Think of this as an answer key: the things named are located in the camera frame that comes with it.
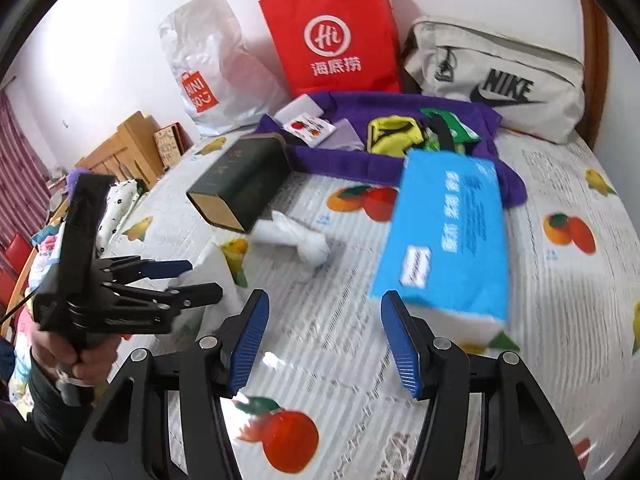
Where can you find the purple towel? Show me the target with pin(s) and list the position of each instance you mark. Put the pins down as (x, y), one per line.
(360, 165)

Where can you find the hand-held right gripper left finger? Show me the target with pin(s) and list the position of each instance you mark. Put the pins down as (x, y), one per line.
(247, 345)

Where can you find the person's left forearm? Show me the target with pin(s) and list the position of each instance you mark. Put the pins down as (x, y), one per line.
(45, 420)

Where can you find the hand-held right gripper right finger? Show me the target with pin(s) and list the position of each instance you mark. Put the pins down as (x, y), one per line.
(402, 345)

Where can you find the pale purple plastic packet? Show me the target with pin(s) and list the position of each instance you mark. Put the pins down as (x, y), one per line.
(345, 137)

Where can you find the white plastic bag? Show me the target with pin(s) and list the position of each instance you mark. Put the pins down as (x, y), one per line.
(210, 50)

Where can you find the red paper bag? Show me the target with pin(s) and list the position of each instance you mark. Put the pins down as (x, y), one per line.
(330, 20)

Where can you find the fruit print bedsheet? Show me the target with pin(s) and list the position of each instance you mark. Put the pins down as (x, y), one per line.
(350, 285)

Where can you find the patterned brown box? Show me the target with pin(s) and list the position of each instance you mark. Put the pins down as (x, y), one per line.
(170, 145)

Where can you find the beige sling bag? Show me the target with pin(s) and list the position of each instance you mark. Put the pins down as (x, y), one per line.
(500, 60)

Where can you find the crumpled white tissue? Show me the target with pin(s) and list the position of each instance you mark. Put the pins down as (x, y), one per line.
(295, 237)

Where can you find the dark green tin box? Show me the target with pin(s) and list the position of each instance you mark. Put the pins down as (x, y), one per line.
(240, 180)

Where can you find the red chair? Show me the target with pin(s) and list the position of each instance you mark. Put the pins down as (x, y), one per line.
(17, 250)

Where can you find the light wooden headboard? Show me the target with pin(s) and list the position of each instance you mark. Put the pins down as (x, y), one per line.
(130, 145)

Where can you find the yellow and black pouch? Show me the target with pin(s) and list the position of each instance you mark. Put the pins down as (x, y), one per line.
(392, 137)

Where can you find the striped curtain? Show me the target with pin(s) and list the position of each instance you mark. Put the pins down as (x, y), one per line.
(20, 175)

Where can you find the white fruit print packet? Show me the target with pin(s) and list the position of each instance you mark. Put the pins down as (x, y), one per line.
(307, 130)

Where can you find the green plastic packet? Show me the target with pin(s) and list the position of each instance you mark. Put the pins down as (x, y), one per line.
(462, 127)

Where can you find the person's left hand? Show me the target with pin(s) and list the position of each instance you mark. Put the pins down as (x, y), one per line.
(95, 365)

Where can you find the colourful printed blanket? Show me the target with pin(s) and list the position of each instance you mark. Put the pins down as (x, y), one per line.
(45, 255)

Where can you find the white sponge block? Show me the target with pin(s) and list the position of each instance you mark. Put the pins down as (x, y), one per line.
(300, 107)

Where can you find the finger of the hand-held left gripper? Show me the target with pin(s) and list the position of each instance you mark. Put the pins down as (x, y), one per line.
(165, 269)
(195, 295)

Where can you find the spotted white pillow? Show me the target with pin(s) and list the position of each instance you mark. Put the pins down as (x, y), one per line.
(117, 205)

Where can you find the brown wooden bed frame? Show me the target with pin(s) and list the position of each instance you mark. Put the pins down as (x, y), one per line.
(595, 60)

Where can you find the purple plush toy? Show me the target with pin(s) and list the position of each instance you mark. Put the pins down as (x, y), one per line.
(71, 182)

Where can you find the blue tissue pack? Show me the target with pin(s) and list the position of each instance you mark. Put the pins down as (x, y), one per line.
(440, 235)

